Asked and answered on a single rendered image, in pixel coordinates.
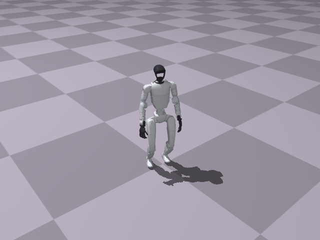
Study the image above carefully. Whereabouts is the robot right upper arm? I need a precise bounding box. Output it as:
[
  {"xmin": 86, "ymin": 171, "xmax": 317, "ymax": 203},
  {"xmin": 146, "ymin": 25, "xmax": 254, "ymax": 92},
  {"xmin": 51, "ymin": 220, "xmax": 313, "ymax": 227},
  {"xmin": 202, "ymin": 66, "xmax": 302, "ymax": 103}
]
[{"xmin": 140, "ymin": 84, "xmax": 152, "ymax": 109}]

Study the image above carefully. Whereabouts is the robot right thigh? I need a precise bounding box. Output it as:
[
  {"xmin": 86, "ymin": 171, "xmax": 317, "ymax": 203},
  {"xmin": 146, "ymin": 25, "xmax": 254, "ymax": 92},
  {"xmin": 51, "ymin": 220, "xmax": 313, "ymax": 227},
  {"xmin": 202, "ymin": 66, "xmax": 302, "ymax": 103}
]
[{"xmin": 146, "ymin": 116, "xmax": 156, "ymax": 153}]

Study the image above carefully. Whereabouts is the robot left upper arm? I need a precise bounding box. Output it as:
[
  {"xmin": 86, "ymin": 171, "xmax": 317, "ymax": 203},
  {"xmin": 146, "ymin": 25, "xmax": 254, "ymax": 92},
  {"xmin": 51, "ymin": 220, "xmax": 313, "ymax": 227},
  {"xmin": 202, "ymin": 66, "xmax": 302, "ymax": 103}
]
[{"xmin": 168, "ymin": 81, "xmax": 178, "ymax": 104}]

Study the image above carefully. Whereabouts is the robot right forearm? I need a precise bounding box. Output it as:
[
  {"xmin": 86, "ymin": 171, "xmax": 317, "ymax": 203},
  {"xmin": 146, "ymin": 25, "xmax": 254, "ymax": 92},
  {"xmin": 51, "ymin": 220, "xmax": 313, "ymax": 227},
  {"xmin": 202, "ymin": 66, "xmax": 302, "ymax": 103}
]
[{"xmin": 139, "ymin": 103, "xmax": 146, "ymax": 125}]

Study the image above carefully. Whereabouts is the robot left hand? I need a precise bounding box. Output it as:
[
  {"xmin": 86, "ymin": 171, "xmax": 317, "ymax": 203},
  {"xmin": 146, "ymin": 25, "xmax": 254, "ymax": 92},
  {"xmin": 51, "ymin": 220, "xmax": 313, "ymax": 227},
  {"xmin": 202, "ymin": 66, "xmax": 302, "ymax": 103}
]
[{"xmin": 177, "ymin": 115, "xmax": 182, "ymax": 132}]

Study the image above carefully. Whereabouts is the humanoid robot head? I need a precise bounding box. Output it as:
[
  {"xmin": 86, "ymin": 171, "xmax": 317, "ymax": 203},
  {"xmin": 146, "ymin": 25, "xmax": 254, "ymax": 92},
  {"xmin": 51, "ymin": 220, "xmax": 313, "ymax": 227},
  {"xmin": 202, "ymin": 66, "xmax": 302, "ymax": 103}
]
[{"xmin": 153, "ymin": 64, "xmax": 166, "ymax": 84}]

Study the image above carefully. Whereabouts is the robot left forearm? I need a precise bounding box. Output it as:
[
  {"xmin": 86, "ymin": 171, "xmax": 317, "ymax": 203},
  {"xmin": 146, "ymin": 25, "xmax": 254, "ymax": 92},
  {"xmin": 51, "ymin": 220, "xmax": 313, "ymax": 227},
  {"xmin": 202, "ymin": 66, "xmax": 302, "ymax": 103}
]
[{"xmin": 174, "ymin": 98, "xmax": 182, "ymax": 119}]

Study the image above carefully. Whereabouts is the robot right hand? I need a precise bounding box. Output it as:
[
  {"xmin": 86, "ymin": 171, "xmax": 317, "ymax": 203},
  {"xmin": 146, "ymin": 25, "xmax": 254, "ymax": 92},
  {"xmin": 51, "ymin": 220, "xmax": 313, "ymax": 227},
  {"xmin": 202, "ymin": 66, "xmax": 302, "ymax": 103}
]
[{"xmin": 139, "ymin": 121, "xmax": 148, "ymax": 139}]

